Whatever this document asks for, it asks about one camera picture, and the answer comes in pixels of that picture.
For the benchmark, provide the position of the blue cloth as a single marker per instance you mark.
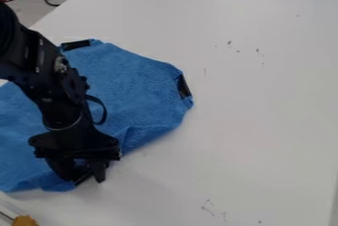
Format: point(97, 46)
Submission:
point(132, 98)

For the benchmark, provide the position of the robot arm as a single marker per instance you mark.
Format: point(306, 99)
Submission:
point(31, 62)

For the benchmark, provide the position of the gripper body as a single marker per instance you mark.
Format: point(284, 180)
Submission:
point(72, 142)

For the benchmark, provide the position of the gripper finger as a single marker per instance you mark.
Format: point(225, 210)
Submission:
point(61, 169)
point(99, 171)

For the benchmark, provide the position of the yellow tool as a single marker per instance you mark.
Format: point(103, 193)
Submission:
point(24, 220)

